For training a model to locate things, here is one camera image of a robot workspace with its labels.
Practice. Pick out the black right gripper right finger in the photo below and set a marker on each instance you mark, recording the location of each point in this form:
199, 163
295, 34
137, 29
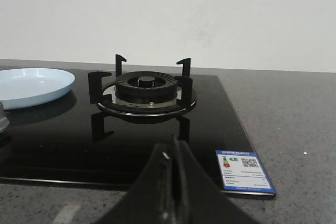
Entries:
199, 200

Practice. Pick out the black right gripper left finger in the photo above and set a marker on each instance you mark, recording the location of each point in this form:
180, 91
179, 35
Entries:
150, 199

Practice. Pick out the light blue plate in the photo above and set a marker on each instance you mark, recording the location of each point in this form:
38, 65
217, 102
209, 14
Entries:
26, 87

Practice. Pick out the blue energy label sticker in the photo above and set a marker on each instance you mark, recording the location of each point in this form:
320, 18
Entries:
243, 173

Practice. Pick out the black glass gas cooktop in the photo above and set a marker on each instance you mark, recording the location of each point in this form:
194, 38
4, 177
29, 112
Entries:
70, 141

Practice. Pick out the right black gas burner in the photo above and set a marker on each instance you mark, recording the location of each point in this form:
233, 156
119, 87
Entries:
143, 94

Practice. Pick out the silver right stove knob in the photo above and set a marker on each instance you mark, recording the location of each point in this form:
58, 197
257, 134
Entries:
4, 122

